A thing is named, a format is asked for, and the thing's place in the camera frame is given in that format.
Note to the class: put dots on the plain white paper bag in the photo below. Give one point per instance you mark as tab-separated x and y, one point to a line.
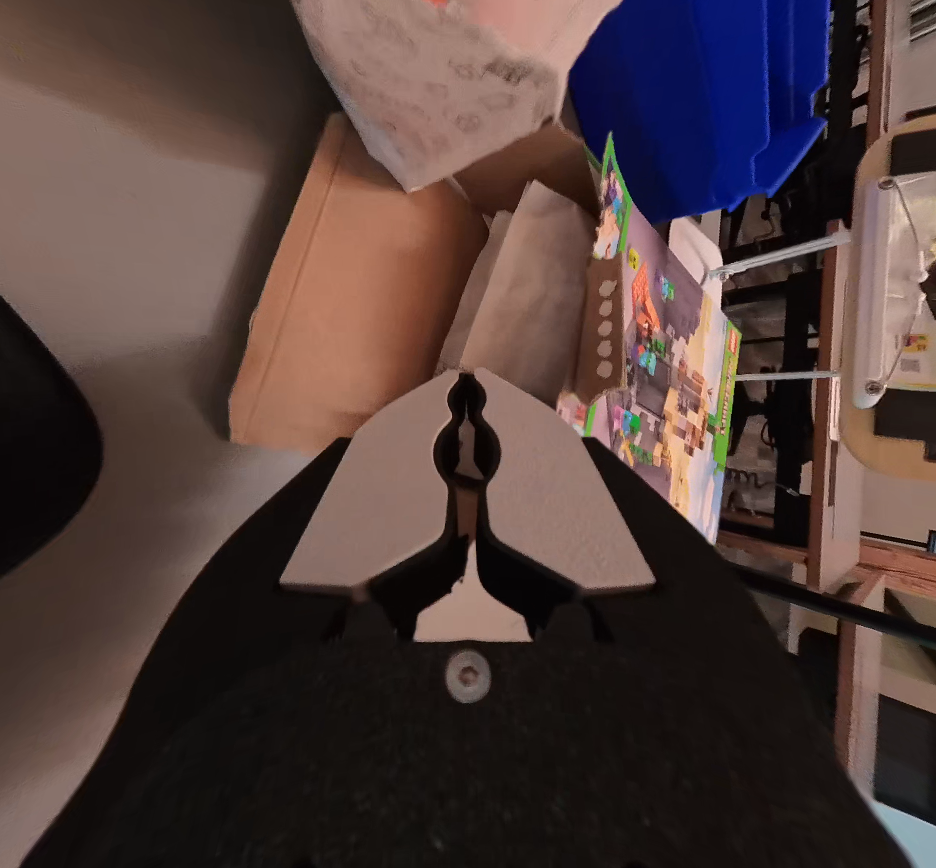
475	312

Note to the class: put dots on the large blue plastic bin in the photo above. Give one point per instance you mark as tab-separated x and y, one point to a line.
695	64

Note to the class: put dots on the green toy set box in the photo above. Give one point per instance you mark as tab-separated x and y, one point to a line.
351	298

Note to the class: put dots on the black metal desk frame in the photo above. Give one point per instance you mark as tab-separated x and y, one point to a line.
793	407

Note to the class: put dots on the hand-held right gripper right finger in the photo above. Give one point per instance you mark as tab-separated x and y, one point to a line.
563	510

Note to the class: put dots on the white instruction booklet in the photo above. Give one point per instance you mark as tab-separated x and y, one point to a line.
923	352

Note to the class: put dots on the black desk leg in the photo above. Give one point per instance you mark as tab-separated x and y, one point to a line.
841	608

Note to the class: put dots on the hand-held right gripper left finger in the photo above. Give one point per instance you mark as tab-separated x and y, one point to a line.
365	510

